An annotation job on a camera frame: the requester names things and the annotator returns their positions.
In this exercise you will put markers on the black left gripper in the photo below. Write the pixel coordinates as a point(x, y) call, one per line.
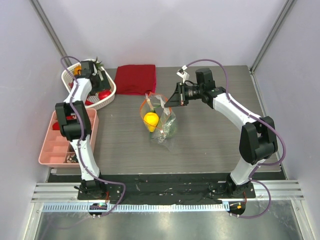
point(104, 85)

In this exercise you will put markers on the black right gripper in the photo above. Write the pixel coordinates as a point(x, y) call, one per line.
point(181, 94)

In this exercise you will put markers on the clear zip bag orange zipper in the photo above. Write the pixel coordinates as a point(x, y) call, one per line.
point(155, 102)

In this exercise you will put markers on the green netted melon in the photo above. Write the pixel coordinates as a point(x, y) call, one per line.
point(169, 128)

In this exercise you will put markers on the yellow mango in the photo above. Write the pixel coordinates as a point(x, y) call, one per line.
point(151, 120)

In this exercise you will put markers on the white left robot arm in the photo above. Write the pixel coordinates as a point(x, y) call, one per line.
point(74, 124)

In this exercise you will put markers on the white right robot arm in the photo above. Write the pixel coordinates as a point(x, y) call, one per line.
point(257, 141)

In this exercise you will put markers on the red apple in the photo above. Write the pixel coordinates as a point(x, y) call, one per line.
point(104, 94)

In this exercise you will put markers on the white perforated basket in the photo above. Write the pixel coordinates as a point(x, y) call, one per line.
point(67, 80)

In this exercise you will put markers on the red chili pepper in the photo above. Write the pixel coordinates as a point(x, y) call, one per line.
point(88, 102)

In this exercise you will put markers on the toy pineapple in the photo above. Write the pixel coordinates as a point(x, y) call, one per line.
point(98, 64)

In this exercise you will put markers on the folded red cloth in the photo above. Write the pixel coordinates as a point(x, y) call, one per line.
point(136, 79)

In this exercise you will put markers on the red cloth in organizer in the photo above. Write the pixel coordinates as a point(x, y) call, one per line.
point(56, 127)

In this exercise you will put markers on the pink divided organizer box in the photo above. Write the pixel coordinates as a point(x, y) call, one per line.
point(56, 149)

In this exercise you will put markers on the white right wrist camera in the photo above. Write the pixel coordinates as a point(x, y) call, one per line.
point(183, 74)

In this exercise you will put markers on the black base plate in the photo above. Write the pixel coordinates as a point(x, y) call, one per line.
point(161, 189)

